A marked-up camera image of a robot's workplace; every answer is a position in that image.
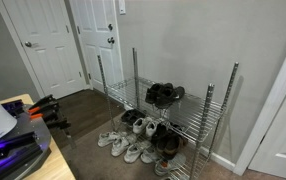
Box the white panel door left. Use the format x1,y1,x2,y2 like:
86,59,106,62
0,0,86,98

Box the black sneaker top rack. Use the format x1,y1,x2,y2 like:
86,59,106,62
155,83,185,109
145,83,163,104

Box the white sneaker lower shelf right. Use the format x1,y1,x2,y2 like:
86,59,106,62
145,121,158,137

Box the white door right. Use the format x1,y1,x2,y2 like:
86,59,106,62
233,58,286,178

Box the dark shoe lower shelf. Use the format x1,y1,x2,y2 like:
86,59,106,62
151,124,182,145

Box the white sneaker floor far left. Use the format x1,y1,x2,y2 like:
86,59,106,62
98,131,120,147

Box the black shoes lower shelf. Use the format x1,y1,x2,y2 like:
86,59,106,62
121,109,145,126

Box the white sneaker lower shelf left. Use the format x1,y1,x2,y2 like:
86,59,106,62
133,117,152,134

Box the wooden table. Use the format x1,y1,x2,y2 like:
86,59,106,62
0,93,77,180

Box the brown shoe lower shelf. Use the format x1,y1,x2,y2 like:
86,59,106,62
156,135,188,160

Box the white panel door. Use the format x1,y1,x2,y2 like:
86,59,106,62
69,0,123,92
0,0,86,98

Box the black orange clamp upper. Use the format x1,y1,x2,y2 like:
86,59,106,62
28,94,59,114

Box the white light switch plate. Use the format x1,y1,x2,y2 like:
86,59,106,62
119,0,126,15

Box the white panel door middle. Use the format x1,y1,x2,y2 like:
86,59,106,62
69,0,123,92

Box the black orange clamp lower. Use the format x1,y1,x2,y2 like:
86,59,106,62
30,111,71,129

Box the grey sneaker orange insole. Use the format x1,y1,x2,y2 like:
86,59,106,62
154,153,186,176

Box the white sneaker shelf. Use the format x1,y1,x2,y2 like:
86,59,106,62
133,117,152,134
145,121,158,137

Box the round grey robot base plate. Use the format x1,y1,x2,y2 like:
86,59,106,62
0,106,51,180

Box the white sneaker floor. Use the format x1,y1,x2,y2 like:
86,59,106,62
111,133,137,157
124,140,151,163
98,131,120,147

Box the chrome wire shoe rack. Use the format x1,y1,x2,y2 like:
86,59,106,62
99,48,239,180

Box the black orange clamp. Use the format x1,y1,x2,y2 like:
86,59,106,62
30,111,71,129
28,94,59,114

